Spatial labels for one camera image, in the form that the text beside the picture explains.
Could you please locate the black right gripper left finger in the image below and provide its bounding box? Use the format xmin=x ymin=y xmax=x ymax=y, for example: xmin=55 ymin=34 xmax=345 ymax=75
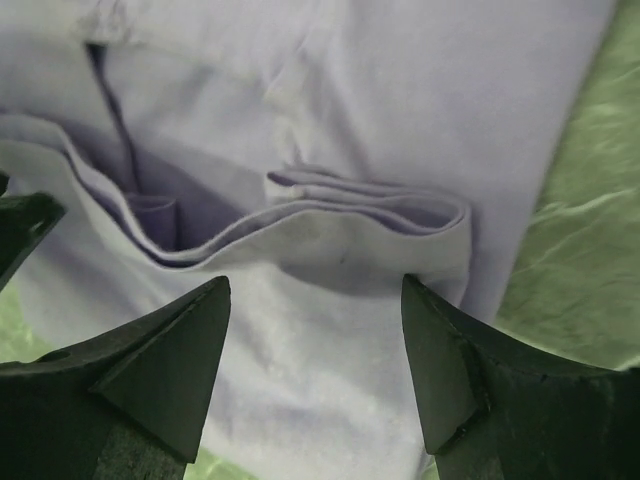
xmin=1 ymin=277 xmax=231 ymax=479

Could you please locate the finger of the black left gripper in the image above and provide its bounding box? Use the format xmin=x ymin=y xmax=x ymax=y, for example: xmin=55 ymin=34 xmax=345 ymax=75
xmin=0 ymin=172 xmax=66 ymax=290

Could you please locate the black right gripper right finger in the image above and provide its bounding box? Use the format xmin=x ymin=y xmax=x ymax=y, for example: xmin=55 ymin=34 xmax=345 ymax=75
xmin=401 ymin=275 xmax=639 ymax=480

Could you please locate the purple t shirt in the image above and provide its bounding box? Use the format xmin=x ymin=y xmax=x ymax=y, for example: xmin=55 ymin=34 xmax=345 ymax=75
xmin=1 ymin=1 xmax=614 ymax=479

